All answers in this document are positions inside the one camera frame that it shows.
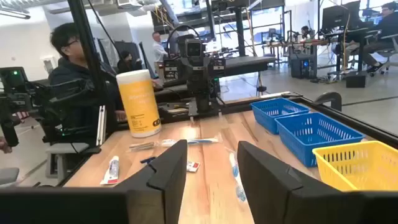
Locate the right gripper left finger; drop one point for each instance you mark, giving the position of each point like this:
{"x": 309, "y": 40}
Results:
{"x": 169, "y": 186}

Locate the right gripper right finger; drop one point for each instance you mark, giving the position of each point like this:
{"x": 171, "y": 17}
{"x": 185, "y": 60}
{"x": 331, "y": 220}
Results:
{"x": 273, "y": 193}

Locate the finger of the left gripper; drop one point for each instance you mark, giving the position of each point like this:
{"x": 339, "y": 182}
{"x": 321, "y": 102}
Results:
{"x": 205, "y": 81}
{"x": 193, "y": 81}

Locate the small white toothpaste tube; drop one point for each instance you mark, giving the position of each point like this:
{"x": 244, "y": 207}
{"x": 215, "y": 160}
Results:
{"x": 192, "y": 166}
{"x": 112, "y": 169}

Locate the black razor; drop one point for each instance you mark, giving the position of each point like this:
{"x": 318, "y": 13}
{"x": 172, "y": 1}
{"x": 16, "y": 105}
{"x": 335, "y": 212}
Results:
{"x": 147, "y": 160}

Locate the silver nail clipper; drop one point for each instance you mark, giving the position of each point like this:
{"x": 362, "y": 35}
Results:
{"x": 141, "y": 146}

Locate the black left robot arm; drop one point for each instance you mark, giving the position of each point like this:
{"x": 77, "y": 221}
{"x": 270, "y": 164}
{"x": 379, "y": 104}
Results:
{"x": 203, "y": 102}

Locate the person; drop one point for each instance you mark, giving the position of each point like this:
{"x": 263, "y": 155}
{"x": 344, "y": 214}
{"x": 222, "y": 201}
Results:
{"x": 306, "y": 32}
{"x": 388, "y": 26}
{"x": 66, "y": 77}
{"x": 159, "y": 51}
{"x": 126, "y": 63}

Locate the black work table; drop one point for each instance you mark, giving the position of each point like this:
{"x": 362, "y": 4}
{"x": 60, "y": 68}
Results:
{"x": 248, "y": 63}

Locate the yellow wipes canister white lid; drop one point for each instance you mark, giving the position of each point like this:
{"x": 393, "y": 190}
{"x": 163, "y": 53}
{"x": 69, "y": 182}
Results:
{"x": 140, "y": 105}

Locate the blue plastic basket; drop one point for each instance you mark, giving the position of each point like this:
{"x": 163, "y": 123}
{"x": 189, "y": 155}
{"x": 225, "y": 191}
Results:
{"x": 295, "y": 146}
{"x": 262, "y": 119}

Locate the yellow plastic basket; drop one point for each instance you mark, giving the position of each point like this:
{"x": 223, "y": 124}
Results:
{"x": 335, "y": 174}

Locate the black computer tower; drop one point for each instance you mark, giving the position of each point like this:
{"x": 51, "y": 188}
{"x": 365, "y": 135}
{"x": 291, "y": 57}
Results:
{"x": 303, "y": 67}

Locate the small black box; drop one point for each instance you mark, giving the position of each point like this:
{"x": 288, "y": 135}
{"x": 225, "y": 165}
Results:
{"x": 356, "y": 80}

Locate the black computer monitor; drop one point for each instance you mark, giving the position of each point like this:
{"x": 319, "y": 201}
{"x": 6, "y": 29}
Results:
{"x": 339, "y": 15}

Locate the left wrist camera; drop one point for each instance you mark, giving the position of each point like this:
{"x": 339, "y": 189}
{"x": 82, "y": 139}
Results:
{"x": 195, "y": 48}

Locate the white metal bracket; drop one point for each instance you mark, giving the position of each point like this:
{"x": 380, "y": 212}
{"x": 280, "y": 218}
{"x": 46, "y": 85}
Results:
{"x": 101, "y": 124}

